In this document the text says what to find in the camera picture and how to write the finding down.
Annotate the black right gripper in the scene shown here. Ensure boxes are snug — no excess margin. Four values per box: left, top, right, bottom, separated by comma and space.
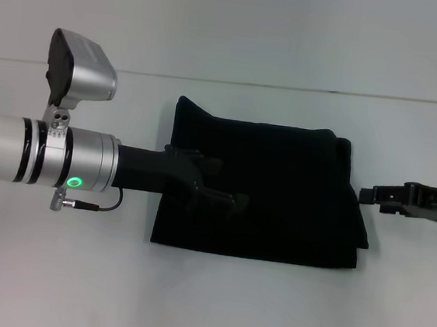
357, 176, 437, 224

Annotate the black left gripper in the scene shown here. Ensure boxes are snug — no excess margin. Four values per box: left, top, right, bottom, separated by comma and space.
108, 140, 256, 224

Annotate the black shirt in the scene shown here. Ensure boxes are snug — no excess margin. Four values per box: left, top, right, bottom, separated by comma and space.
148, 93, 383, 272

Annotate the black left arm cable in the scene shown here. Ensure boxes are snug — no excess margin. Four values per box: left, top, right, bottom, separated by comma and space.
97, 185, 124, 214

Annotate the silver left cable connector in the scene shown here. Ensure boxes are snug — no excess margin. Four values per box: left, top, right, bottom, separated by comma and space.
49, 186, 103, 217

